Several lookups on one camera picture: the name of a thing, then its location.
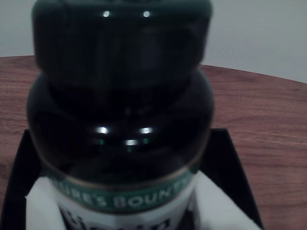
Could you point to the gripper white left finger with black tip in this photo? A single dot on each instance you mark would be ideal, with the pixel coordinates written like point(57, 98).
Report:
point(40, 210)

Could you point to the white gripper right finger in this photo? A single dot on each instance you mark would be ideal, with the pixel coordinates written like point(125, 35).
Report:
point(220, 213)

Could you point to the green Biotin pill bottle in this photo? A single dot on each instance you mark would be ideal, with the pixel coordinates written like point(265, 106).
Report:
point(120, 95)

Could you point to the shallow black cardboard box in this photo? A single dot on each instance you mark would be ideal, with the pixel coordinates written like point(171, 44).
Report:
point(230, 167)

